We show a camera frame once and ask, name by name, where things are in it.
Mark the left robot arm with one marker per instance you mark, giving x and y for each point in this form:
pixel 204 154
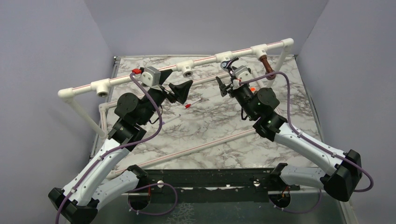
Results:
pixel 140 120

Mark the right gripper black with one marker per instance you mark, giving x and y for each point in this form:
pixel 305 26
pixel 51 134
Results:
pixel 224 89

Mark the chrome metal faucet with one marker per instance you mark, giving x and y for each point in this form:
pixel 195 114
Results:
pixel 227 65

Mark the white purple marker pen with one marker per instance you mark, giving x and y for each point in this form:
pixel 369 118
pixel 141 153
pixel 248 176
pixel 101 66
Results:
pixel 171 119

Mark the brown plastic faucet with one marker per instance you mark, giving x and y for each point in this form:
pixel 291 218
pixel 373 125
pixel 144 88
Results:
pixel 264 60

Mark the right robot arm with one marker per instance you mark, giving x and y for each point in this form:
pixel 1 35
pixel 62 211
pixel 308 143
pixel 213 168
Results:
pixel 337 173

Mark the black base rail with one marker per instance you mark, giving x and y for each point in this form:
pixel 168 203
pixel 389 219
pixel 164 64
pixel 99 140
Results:
pixel 209 186

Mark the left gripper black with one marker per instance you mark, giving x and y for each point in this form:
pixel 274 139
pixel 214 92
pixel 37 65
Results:
pixel 180 91

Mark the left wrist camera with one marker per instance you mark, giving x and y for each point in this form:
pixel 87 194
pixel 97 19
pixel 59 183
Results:
pixel 149 76

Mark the white red marker pen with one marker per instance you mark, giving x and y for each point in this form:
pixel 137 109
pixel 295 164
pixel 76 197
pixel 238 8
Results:
pixel 192 103

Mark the white PVC pipe frame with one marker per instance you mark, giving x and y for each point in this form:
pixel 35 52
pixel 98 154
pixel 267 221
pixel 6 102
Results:
pixel 103 86

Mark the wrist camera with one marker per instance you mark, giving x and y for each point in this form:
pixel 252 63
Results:
pixel 241 74
pixel 149 76

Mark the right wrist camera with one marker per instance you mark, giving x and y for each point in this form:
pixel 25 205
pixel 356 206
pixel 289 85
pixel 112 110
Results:
pixel 241 74

